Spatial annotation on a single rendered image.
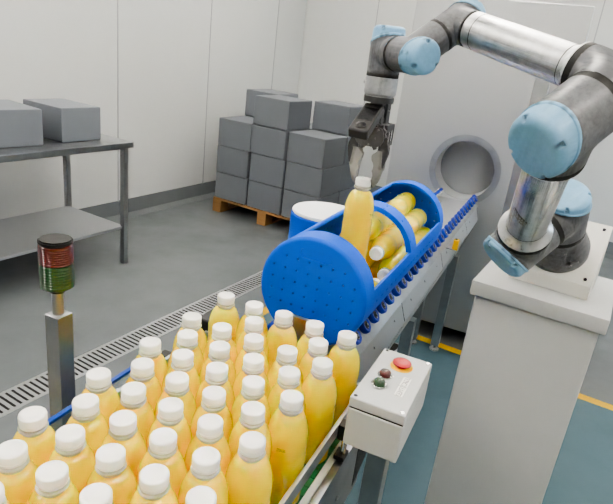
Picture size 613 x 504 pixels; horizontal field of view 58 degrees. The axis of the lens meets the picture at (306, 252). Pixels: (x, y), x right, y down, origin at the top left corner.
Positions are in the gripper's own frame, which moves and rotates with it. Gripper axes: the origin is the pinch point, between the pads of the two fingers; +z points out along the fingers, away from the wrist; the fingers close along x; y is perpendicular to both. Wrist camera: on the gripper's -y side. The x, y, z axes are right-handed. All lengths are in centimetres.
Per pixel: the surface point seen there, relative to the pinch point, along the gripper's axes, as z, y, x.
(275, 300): 32.0, -12.5, 14.4
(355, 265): 17.2, -11.8, -5.0
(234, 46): -18, 400, 292
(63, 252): 12, -57, 38
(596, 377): 138, 213, -94
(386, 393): 26, -44, -24
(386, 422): 29, -48, -26
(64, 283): 18, -57, 38
